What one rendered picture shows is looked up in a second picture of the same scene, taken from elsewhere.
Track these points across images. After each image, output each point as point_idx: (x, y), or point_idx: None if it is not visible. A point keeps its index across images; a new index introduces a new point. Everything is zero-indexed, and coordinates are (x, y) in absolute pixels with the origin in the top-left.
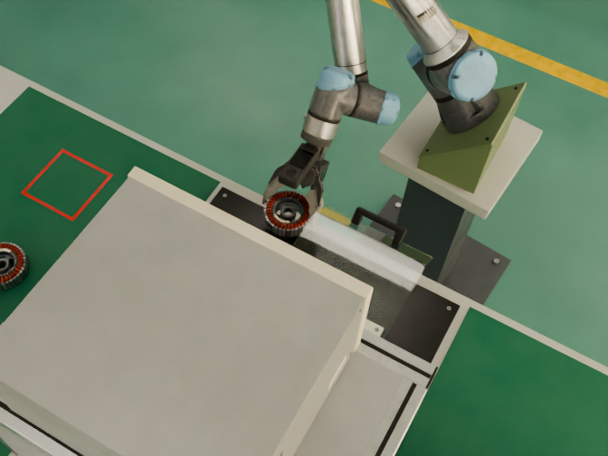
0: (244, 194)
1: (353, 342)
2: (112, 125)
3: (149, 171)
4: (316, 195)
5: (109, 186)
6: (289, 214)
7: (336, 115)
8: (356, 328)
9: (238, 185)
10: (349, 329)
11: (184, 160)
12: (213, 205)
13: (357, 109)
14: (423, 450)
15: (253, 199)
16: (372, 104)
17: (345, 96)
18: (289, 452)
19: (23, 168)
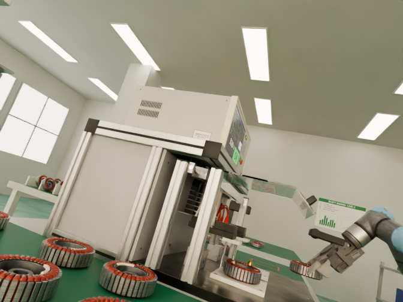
0: (310, 292)
1: (217, 135)
2: (303, 277)
3: (291, 277)
4: (322, 256)
5: (272, 269)
6: (315, 300)
7: (364, 223)
8: (222, 121)
9: (313, 292)
10: (216, 102)
11: (307, 284)
12: (290, 278)
13: (379, 224)
14: (167, 295)
15: (310, 293)
16: (391, 225)
17: (375, 215)
18: (161, 126)
19: (262, 260)
